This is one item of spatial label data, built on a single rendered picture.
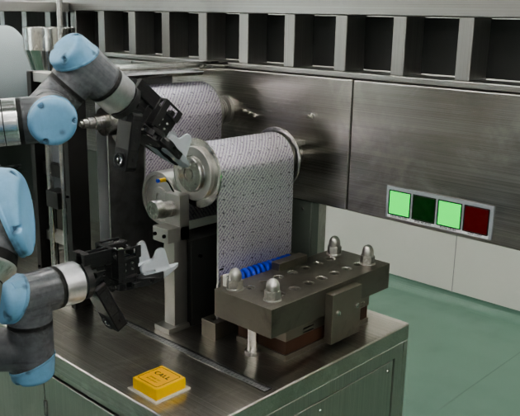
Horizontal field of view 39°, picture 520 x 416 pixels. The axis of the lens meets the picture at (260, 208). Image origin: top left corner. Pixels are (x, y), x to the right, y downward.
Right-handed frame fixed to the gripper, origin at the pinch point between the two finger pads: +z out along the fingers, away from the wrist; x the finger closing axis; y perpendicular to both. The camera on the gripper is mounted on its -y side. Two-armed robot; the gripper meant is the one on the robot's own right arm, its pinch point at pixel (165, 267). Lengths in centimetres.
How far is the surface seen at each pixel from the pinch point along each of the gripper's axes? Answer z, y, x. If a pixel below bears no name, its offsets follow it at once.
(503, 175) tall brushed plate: 46, 19, -46
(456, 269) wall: 279, -89, 82
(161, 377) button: -10.0, -16.5, -10.5
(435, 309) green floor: 261, -109, 83
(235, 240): 19.1, 1.4, -0.4
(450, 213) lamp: 45, 10, -36
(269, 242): 29.9, -1.2, -0.4
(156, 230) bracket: 6.4, 3.8, 10.7
